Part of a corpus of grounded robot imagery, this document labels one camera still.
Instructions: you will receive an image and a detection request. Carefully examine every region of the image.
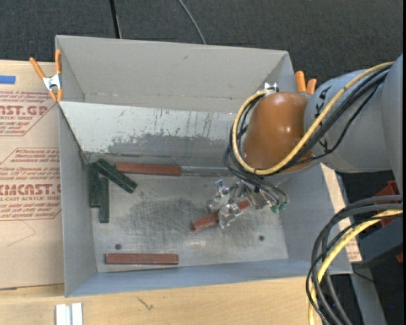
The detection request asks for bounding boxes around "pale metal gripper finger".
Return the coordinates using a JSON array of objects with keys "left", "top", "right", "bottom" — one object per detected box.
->
[
  {"left": 218, "top": 201, "right": 244, "bottom": 230},
  {"left": 207, "top": 179, "right": 231, "bottom": 213}
]

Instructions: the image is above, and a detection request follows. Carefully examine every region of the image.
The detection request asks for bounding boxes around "red-brown block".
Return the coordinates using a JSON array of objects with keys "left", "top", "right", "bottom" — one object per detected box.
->
[
  {"left": 114, "top": 162, "right": 183, "bottom": 177},
  {"left": 190, "top": 200, "right": 252, "bottom": 233},
  {"left": 105, "top": 253, "right": 180, "bottom": 265}
]

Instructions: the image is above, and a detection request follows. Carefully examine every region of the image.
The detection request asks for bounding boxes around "grey metal bin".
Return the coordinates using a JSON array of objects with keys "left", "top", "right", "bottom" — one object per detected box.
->
[{"left": 54, "top": 35, "right": 353, "bottom": 298}]

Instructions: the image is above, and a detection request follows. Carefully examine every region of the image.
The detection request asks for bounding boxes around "dark green flat block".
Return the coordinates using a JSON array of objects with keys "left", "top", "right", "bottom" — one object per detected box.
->
[
  {"left": 99, "top": 176, "right": 110, "bottom": 224},
  {"left": 89, "top": 162, "right": 102, "bottom": 208},
  {"left": 95, "top": 158, "right": 138, "bottom": 194}
]

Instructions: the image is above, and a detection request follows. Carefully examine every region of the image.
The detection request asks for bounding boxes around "brown cardboard board red print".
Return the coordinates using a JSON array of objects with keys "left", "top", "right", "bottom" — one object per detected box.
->
[{"left": 0, "top": 58, "right": 363, "bottom": 293}]

